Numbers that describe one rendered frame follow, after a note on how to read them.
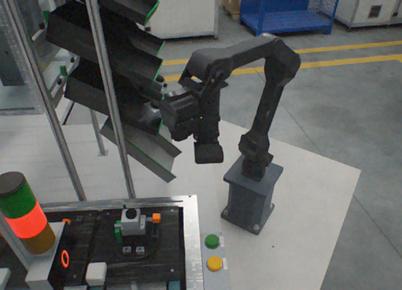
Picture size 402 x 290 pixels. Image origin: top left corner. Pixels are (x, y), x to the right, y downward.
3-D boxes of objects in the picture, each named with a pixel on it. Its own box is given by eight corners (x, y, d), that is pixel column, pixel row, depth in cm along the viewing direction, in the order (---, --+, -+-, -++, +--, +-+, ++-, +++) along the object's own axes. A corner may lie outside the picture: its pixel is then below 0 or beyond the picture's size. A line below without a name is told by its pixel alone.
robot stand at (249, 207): (275, 207, 112) (284, 167, 99) (258, 236, 102) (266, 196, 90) (239, 190, 118) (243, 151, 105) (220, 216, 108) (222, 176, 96)
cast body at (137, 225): (146, 221, 87) (143, 205, 83) (145, 234, 84) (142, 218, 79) (116, 222, 87) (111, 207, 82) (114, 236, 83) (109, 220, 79)
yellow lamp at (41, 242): (58, 229, 57) (50, 213, 54) (51, 254, 53) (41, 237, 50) (31, 231, 57) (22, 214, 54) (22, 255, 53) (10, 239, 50)
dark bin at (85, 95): (165, 112, 101) (173, 94, 96) (156, 137, 91) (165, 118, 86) (81, 75, 95) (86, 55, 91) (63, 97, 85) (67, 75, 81)
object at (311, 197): (358, 175, 129) (361, 169, 127) (277, 408, 70) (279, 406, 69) (215, 122, 158) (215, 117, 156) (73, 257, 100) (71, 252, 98)
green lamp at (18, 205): (41, 193, 51) (30, 172, 47) (30, 218, 47) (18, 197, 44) (10, 195, 50) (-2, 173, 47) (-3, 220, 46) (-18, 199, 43)
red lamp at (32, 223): (50, 212, 54) (41, 194, 51) (41, 237, 50) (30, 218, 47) (22, 214, 54) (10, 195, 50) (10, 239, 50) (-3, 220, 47)
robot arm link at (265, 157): (252, 148, 98) (255, 131, 93) (274, 163, 92) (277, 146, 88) (237, 156, 94) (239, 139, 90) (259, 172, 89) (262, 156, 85)
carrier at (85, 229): (98, 213, 98) (90, 186, 90) (82, 286, 80) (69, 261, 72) (22, 217, 97) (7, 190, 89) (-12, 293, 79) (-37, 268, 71)
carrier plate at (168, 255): (178, 209, 100) (178, 205, 98) (180, 280, 81) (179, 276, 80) (103, 213, 99) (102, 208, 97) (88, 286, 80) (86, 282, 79)
